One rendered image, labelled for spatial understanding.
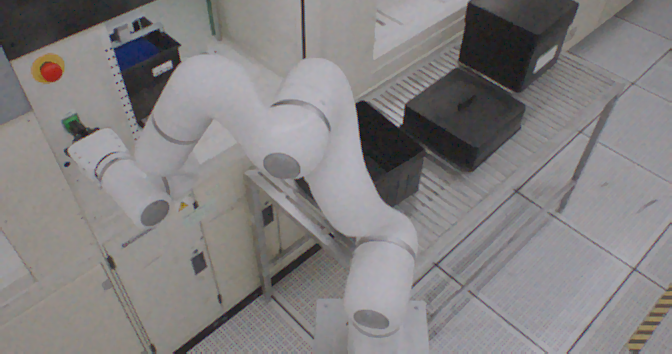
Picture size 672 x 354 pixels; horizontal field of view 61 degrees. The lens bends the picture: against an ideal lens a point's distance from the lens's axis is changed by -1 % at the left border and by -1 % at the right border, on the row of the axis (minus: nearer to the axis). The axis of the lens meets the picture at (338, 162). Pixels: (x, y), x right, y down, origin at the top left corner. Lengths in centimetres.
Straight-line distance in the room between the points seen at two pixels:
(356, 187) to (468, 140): 89
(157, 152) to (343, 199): 32
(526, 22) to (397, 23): 47
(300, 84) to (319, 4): 78
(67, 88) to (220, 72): 56
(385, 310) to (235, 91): 47
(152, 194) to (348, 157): 40
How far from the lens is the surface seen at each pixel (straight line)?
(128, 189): 116
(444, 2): 237
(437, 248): 162
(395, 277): 106
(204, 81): 86
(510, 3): 215
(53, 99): 135
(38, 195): 147
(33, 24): 125
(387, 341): 128
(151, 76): 170
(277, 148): 78
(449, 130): 180
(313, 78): 86
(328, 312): 149
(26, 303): 169
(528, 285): 256
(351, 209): 94
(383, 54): 205
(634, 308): 267
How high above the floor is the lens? 207
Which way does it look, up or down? 47 degrees down
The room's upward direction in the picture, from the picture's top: 1 degrees clockwise
